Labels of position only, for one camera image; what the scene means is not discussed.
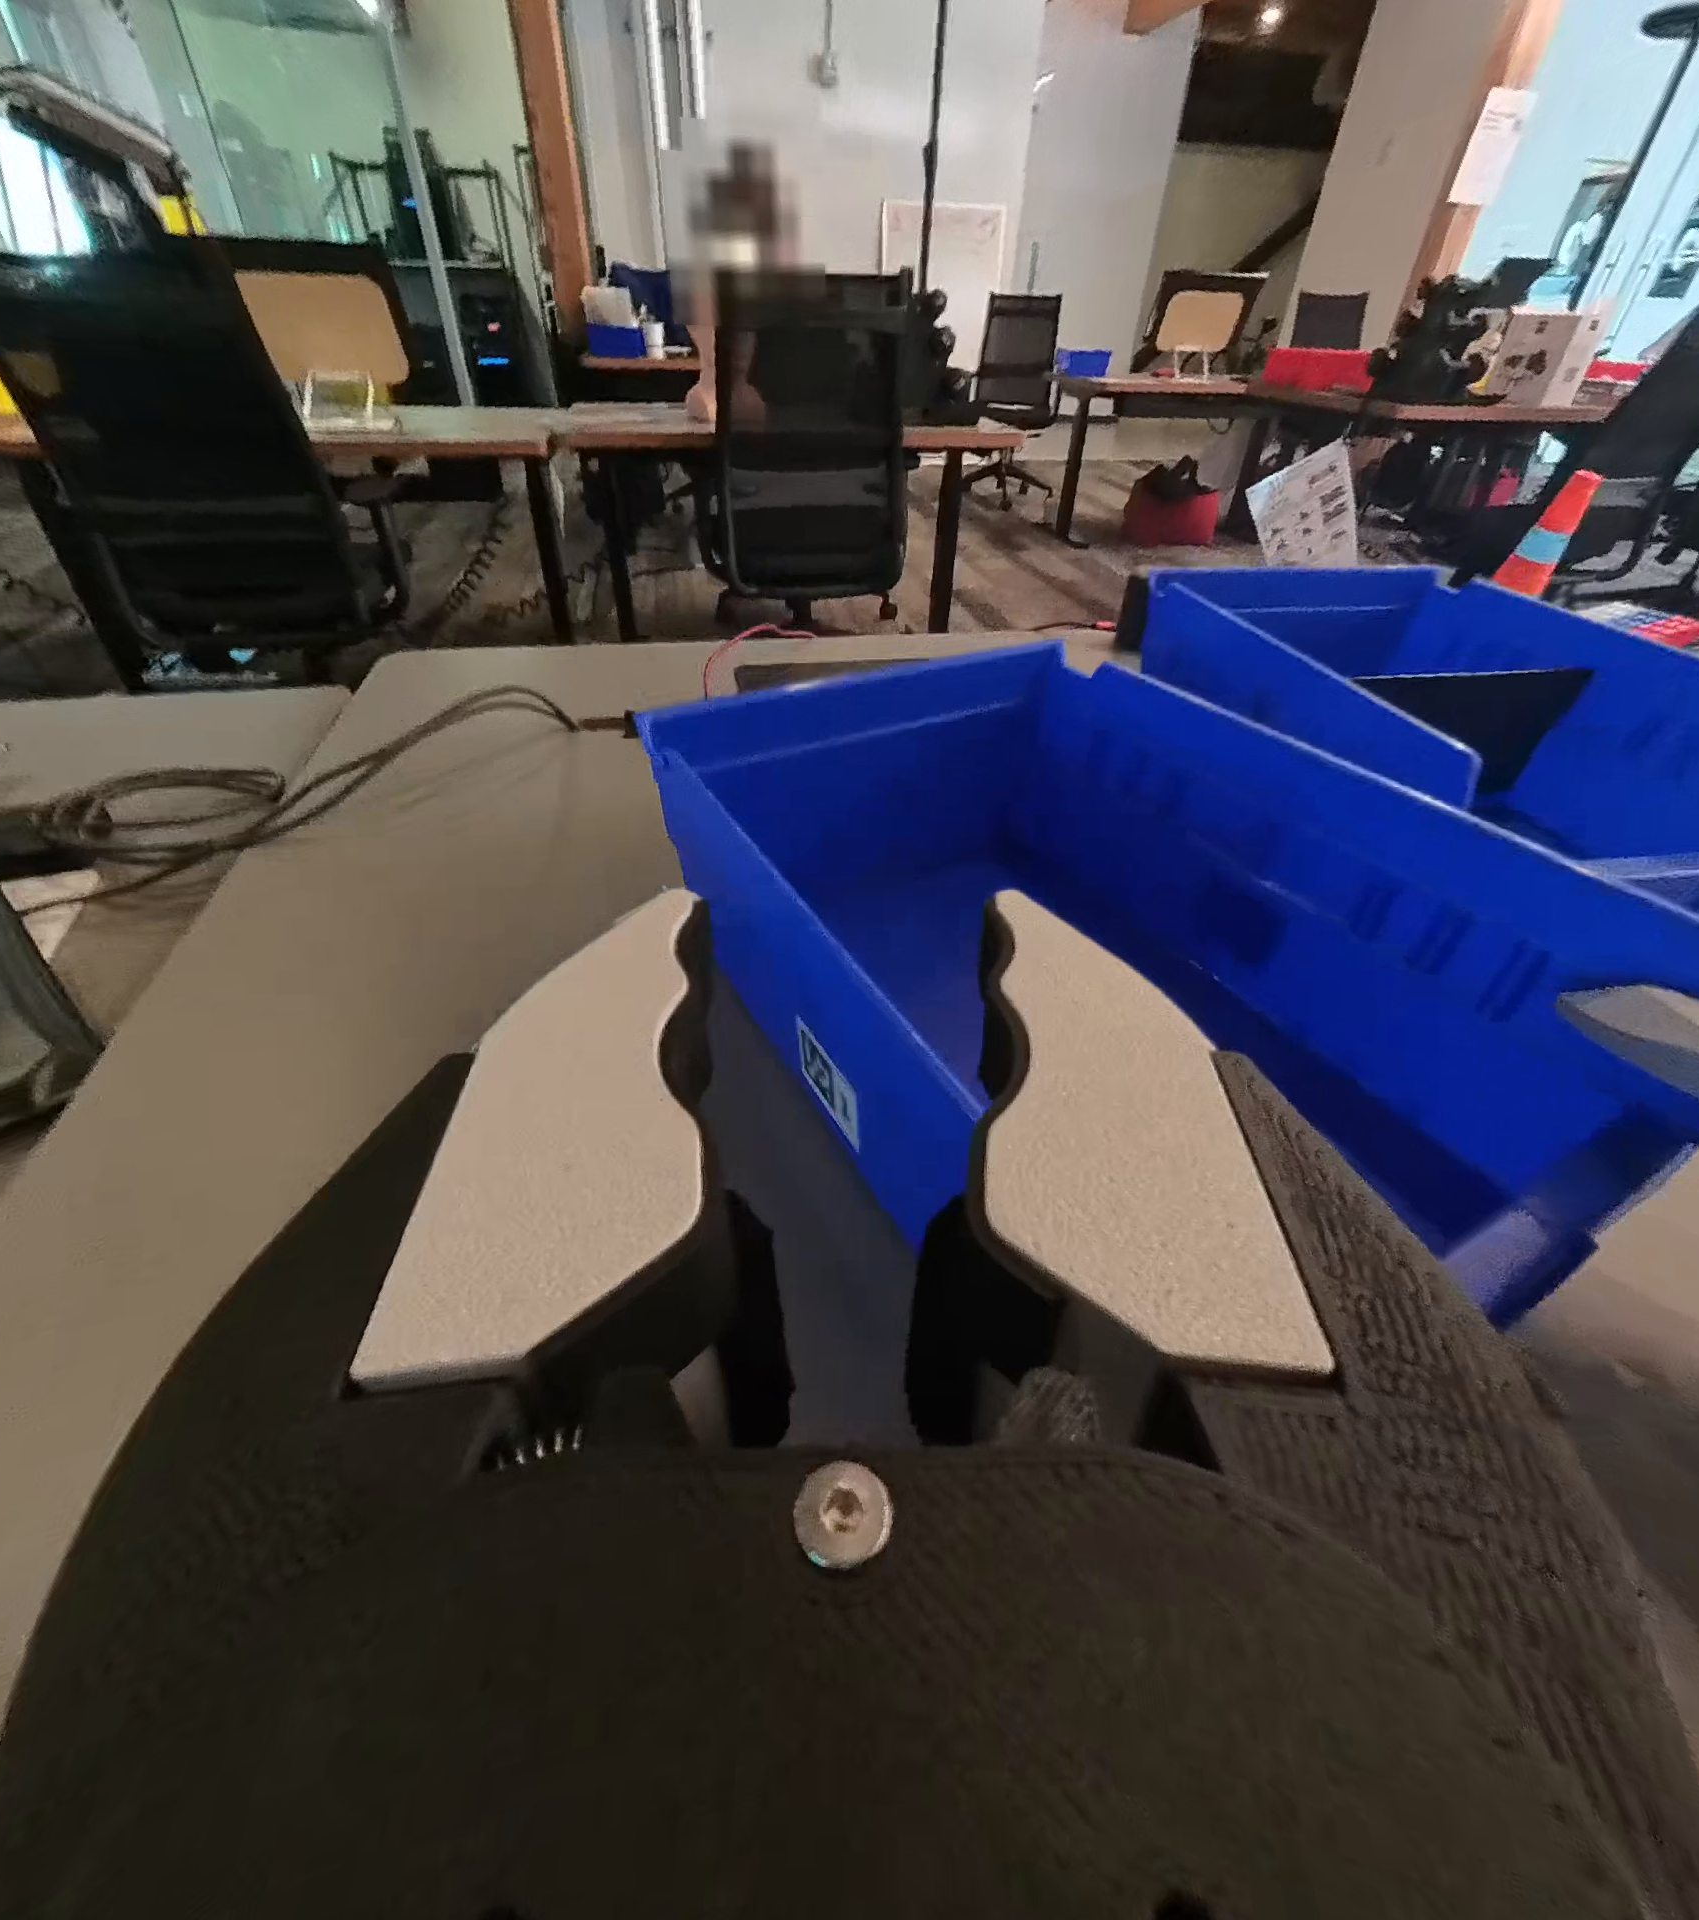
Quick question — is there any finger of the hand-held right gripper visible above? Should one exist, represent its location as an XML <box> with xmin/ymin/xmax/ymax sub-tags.
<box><xmin>1555</xmin><ymin>983</ymin><xmax>1699</xmax><ymax>1122</ymax></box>

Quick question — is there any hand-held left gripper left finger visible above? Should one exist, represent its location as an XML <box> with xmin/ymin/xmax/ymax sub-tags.
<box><xmin>344</xmin><ymin>890</ymin><xmax>717</xmax><ymax>1390</ymax></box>

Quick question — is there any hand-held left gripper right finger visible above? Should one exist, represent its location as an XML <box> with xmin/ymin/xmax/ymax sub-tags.
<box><xmin>968</xmin><ymin>890</ymin><xmax>1342</xmax><ymax>1382</ymax></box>

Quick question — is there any blue divided plastic bin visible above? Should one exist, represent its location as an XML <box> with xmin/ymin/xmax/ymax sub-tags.
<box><xmin>1138</xmin><ymin>565</ymin><xmax>1699</xmax><ymax>923</ymax></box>

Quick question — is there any blue labelled plastic bin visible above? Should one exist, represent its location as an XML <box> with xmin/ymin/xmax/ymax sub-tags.
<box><xmin>632</xmin><ymin>642</ymin><xmax>1699</xmax><ymax>1331</ymax></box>

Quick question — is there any black bin divider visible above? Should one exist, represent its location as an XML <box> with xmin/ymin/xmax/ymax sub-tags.
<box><xmin>1352</xmin><ymin>663</ymin><xmax>1600</xmax><ymax>800</ymax></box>

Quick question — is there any orange blue-striped traffic cone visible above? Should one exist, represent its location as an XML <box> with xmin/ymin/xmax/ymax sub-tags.
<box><xmin>1486</xmin><ymin>468</ymin><xmax>1604</xmax><ymax>599</ymax></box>

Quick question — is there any black smartphone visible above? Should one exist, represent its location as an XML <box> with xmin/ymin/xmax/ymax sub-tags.
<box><xmin>733</xmin><ymin>654</ymin><xmax>945</xmax><ymax>697</ymax></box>

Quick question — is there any black office chair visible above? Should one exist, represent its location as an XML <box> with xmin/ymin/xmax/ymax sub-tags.
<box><xmin>962</xmin><ymin>289</ymin><xmax>1064</xmax><ymax>507</ymax></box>
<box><xmin>695</xmin><ymin>266</ymin><xmax>923</xmax><ymax>633</ymax></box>
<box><xmin>1446</xmin><ymin>307</ymin><xmax>1699</xmax><ymax>603</ymax></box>
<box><xmin>0</xmin><ymin>221</ymin><xmax>418</xmax><ymax>697</ymax></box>

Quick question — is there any white instruction sheet sign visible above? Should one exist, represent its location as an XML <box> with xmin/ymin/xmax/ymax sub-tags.
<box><xmin>1243</xmin><ymin>437</ymin><xmax>1361</xmax><ymax>570</ymax></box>

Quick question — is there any red bag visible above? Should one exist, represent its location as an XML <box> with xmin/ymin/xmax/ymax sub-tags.
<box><xmin>1118</xmin><ymin>457</ymin><xmax>1225</xmax><ymax>550</ymax></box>

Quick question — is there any white product box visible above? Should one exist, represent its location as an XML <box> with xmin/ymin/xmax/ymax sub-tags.
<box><xmin>1471</xmin><ymin>307</ymin><xmax>1618</xmax><ymax>408</ymax></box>

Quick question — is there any wooden top desk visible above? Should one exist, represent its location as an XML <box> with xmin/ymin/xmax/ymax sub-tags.
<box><xmin>1050</xmin><ymin>372</ymin><xmax>1699</xmax><ymax>550</ymax></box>
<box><xmin>0</xmin><ymin>402</ymin><xmax>1030</xmax><ymax>643</ymax></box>

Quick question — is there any black robot toy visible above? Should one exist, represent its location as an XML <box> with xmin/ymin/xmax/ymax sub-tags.
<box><xmin>1362</xmin><ymin>275</ymin><xmax>1506</xmax><ymax>401</ymax></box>

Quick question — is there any black framed beige board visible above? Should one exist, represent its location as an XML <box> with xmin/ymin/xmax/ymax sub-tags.
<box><xmin>1132</xmin><ymin>266</ymin><xmax>1274</xmax><ymax>376</ymax></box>
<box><xmin>218</xmin><ymin>235</ymin><xmax>416</xmax><ymax>408</ymax></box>

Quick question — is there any black equipment rack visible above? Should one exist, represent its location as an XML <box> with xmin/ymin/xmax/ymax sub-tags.
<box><xmin>322</xmin><ymin>131</ymin><xmax>522</xmax><ymax>408</ymax></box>

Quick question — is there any whiteboard on stand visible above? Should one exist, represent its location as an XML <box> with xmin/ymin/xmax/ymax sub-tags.
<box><xmin>876</xmin><ymin>198</ymin><xmax>1009</xmax><ymax>289</ymax></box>

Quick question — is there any studio light panel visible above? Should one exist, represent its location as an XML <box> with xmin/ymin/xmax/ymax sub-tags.
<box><xmin>0</xmin><ymin>63</ymin><xmax>188</xmax><ymax>199</ymax></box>

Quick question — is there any thin dark cable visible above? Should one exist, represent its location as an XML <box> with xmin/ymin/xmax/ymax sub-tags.
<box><xmin>0</xmin><ymin>684</ymin><xmax>636</xmax><ymax>906</ymax></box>

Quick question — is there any thin red cable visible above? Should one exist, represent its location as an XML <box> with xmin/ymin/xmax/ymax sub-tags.
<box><xmin>695</xmin><ymin>621</ymin><xmax>824</xmax><ymax>702</ymax></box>

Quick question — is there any wooden post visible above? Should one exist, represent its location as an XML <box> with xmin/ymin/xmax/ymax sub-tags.
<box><xmin>507</xmin><ymin>0</ymin><xmax>596</xmax><ymax>328</ymax></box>

